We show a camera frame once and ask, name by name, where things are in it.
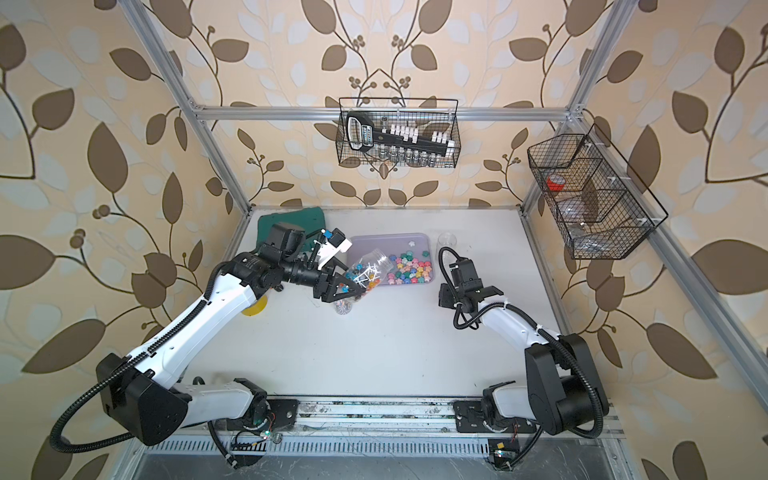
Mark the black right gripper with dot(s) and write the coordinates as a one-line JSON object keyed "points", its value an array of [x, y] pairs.
{"points": [[445, 293]]}

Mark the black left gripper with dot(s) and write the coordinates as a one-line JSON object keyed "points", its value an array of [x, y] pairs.
{"points": [[325, 289]]}

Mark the small clear sprinkles jar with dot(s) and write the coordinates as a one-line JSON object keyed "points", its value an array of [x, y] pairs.
{"points": [[343, 306]]}

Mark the red lid candy jar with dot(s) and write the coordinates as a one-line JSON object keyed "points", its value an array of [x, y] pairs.
{"points": [[371, 270]]}

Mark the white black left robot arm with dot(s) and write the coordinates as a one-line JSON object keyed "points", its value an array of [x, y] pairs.
{"points": [[142, 391]]}

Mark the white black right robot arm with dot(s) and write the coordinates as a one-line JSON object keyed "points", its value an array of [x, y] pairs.
{"points": [[562, 391]]}

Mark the pile of star candies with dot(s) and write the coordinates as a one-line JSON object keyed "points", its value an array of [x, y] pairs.
{"points": [[412, 264]]}

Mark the green plastic tool case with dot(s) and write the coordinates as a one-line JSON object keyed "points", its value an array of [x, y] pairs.
{"points": [[308, 219]]}

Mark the lilac plastic tray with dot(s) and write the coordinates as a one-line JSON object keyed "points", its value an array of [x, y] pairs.
{"points": [[366, 243]]}

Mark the yellow tape roll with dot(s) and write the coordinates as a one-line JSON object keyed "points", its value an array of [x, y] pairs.
{"points": [[256, 308]]}

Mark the red item in basket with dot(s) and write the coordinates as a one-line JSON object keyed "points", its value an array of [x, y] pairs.
{"points": [[555, 183]]}

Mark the black socket set rack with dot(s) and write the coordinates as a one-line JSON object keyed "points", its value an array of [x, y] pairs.
{"points": [[369, 131]]}

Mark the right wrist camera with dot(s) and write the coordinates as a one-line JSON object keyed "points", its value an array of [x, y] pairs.
{"points": [[464, 276]]}

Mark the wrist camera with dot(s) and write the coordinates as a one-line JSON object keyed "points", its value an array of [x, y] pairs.
{"points": [[464, 276], [328, 245]]}

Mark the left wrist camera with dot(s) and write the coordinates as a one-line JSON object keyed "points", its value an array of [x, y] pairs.
{"points": [[328, 245]]}

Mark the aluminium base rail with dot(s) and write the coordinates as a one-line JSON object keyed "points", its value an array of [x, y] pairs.
{"points": [[385, 427]]}

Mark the black wire basket right wall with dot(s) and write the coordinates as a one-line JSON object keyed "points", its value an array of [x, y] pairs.
{"points": [[606, 209]]}

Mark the black wire basket wall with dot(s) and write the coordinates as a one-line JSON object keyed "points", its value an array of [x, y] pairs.
{"points": [[348, 158], [606, 209]]}

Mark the black wire basket back wall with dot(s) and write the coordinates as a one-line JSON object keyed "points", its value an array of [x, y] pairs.
{"points": [[348, 158]]}

